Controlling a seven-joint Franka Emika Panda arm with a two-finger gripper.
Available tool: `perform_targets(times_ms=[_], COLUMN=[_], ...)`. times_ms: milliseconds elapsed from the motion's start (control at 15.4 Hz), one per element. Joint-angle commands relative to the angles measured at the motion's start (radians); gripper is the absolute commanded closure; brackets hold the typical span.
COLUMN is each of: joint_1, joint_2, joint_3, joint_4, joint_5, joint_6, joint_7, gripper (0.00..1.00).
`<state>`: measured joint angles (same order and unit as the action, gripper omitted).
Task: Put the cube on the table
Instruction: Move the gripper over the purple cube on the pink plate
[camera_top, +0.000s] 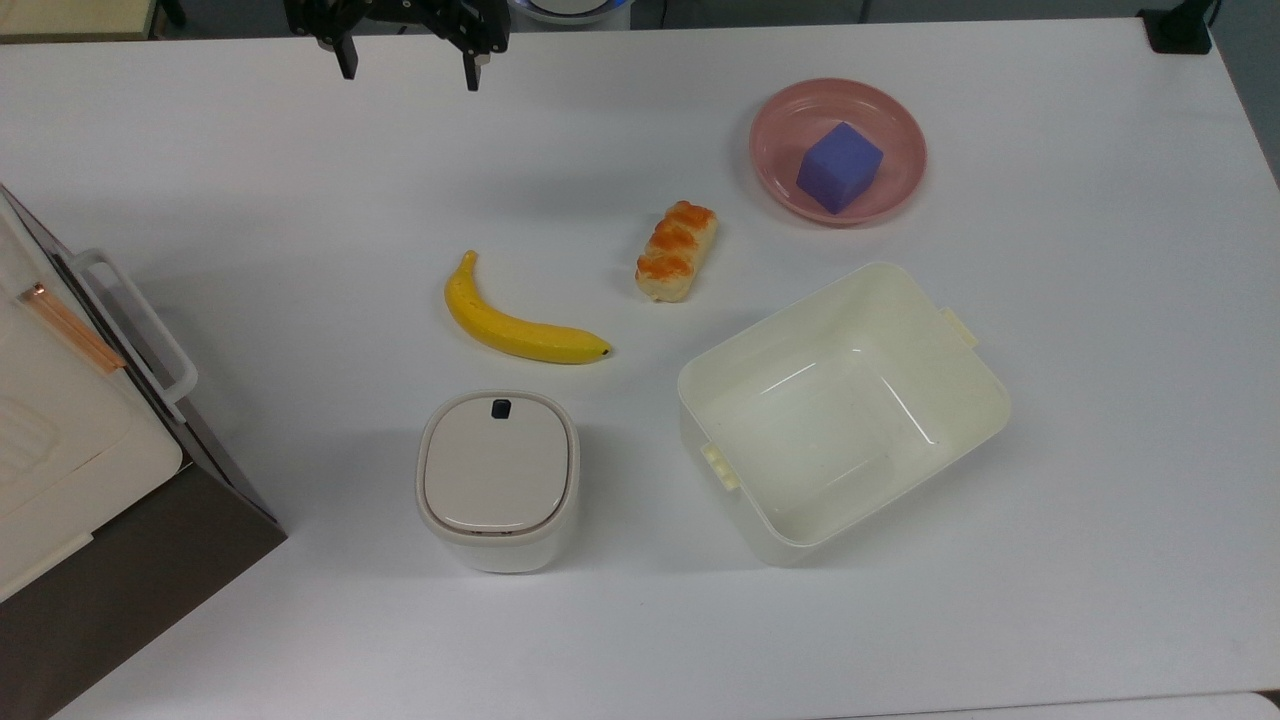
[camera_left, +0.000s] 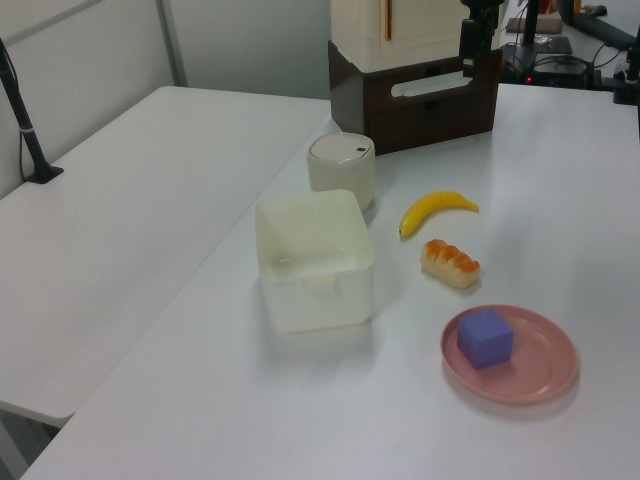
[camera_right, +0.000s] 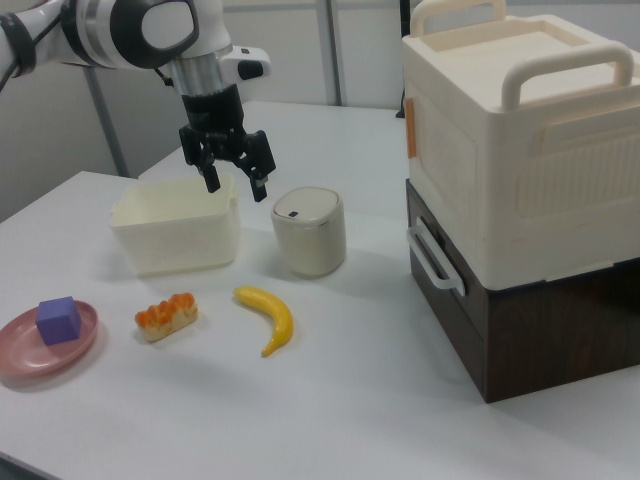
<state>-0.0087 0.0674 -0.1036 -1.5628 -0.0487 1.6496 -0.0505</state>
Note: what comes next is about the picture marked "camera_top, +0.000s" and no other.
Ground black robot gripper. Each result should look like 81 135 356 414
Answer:
285 0 511 93

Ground purple foam cube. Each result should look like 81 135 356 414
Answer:
796 121 886 215

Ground yellow toy banana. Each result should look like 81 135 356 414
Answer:
444 250 613 365

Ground toy bread with orange glaze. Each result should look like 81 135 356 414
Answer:
635 200 719 303

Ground beige side table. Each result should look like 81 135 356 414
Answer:
0 0 163 43

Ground pink plastic plate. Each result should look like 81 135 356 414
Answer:
750 78 928 228

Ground small white lidded trash bin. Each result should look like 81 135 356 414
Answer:
416 390 581 574

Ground orange strip on storage box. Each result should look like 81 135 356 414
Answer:
20 283 127 374

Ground cream open plastic container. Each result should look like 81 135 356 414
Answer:
677 262 1012 567

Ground dark brown drawer cabinet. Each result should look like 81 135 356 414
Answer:
0 185 288 720

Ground black stand base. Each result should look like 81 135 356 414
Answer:
1138 0 1223 56

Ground white drawer handle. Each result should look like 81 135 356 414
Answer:
68 248 199 423

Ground cream storage box with handles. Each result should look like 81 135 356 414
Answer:
0 195 185 603

